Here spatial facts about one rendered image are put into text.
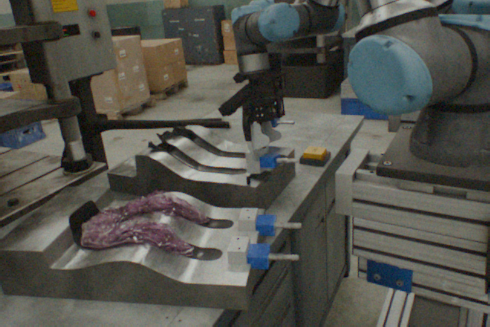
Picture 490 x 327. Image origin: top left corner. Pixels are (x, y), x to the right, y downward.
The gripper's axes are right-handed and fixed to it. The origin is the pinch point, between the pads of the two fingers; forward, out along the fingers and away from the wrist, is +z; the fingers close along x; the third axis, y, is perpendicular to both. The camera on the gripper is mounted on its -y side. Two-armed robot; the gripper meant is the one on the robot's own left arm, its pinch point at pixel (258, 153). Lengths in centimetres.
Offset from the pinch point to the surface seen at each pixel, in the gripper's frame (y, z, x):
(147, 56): -331, -61, 341
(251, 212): 4.9, 9.4, -16.0
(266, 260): 12.9, 14.1, -27.0
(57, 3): -78, -54, 13
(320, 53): -107, -29, 391
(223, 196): -8.5, 9.5, -6.1
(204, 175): -14.9, 4.7, -3.8
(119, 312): -10.6, 19.2, -42.1
